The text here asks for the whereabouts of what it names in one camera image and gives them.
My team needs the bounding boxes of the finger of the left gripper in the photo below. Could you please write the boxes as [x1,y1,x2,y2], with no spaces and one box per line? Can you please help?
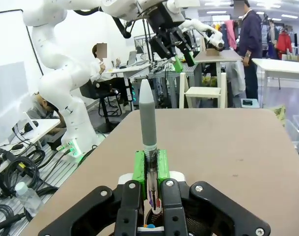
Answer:
[170,27,196,67]
[149,35,184,73]

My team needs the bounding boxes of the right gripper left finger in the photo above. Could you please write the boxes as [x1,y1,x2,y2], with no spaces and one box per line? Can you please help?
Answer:
[38,149,148,236]

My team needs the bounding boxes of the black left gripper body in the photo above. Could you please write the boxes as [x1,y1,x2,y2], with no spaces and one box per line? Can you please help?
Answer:
[145,3,184,36]

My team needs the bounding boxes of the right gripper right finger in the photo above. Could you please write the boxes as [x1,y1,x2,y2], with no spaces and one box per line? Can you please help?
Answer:
[157,148,272,236]

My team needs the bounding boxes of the grey capped clear pen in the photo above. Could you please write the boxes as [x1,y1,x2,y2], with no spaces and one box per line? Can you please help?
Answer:
[138,79,163,213]

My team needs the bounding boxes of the silver laptop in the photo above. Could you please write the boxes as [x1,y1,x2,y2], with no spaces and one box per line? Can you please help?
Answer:
[126,50,150,66]

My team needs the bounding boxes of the wood top table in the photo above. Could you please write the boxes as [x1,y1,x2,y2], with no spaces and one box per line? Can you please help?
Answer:
[193,49,244,109]

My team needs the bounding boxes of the white desk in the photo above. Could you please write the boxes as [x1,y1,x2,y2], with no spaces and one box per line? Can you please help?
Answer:
[107,62,153,114]

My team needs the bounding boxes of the pink hanging garment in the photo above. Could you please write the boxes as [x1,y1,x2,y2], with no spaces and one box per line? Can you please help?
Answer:
[223,19,239,50]

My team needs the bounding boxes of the white wooden stool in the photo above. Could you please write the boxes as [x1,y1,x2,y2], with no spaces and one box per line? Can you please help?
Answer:
[179,72,229,109]

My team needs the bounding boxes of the standing person in navy jacket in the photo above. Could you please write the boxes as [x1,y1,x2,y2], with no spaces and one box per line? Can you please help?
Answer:
[233,0,263,102]

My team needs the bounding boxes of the seated person in white shirt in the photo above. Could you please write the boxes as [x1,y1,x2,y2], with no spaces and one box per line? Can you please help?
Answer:
[89,43,121,95]

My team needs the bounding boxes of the black office chair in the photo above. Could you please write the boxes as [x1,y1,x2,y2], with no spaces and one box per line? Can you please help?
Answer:
[80,81,123,132]

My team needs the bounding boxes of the white table with thin legs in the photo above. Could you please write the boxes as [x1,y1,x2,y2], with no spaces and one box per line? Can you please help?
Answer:
[251,58,299,92]

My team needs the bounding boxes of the red jacket on rack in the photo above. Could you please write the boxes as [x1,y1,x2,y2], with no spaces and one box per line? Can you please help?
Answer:
[276,30,294,60]

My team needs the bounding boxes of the clear water bottle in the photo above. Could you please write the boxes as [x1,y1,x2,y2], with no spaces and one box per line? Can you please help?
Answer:
[14,181,45,219]

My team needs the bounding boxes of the white low table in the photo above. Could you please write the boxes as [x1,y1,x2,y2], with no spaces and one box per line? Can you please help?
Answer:
[0,118,61,158]

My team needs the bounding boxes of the crouching person in grey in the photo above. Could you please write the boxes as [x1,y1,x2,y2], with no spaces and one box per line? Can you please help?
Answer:
[27,92,67,140]

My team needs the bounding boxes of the clear plastic bin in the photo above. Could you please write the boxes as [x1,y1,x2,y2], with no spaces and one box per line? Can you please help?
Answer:
[285,115,299,171]

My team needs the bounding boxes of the white screen panel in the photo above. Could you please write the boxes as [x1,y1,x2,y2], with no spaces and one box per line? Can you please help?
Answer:
[0,9,45,148]

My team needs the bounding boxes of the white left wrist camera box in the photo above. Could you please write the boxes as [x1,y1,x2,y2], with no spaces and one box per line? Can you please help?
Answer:
[165,0,186,23]

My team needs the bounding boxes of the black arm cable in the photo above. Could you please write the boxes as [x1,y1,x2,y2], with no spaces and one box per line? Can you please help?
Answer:
[73,0,140,39]

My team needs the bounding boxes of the coiled black floor cables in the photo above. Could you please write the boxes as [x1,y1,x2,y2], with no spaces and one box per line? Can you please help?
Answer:
[0,147,59,236]

